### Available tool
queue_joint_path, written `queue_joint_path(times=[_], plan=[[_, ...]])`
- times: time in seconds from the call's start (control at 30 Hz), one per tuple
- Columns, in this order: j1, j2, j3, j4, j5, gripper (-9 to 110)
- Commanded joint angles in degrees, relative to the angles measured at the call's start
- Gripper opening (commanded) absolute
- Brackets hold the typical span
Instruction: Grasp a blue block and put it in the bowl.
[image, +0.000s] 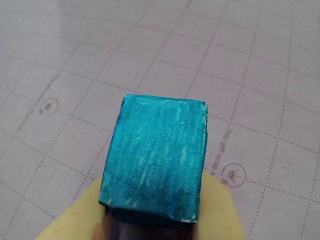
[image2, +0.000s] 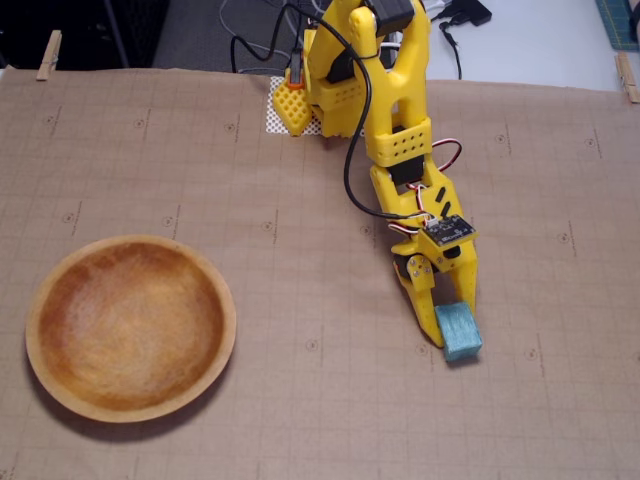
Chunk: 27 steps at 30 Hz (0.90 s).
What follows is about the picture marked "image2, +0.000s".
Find wooden clothespin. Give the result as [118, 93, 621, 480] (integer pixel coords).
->
[35, 29, 63, 82]
[613, 51, 640, 105]

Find brown gridded wrapping paper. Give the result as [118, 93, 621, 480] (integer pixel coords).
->
[0, 67, 640, 480]

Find green cutting mat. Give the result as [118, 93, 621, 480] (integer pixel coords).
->
[594, 0, 640, 50]

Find blue wooden block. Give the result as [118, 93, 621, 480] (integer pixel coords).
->
[433, 301, 485, 365]

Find round wooden bowl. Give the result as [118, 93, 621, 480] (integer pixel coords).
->
[24, 233, 239, 425]

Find grey metal leg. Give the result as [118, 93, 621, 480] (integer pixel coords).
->
[102, 0, 130, 69]

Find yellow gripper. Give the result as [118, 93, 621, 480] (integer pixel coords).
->
[368, 162, 480, 349]

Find black camera cable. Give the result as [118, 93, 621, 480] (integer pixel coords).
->
[322, 17, 426, 222]

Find black wrist camera board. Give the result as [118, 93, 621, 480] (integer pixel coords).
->
[422, 213, 477, 248]

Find black power adapter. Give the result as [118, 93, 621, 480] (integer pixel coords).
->
[438, 0, 494, 28]

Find red white black servo wires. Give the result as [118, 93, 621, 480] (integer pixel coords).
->
[387, 137, 464, 236]

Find yellow lattice table clamp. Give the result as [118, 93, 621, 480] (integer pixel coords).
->
[272, 49, 314, 137]

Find black adapter cord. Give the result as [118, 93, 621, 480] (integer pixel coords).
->
[439, 19, 464, 81]

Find white mesh pad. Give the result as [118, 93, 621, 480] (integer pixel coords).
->
[264, 74, 366, 137]

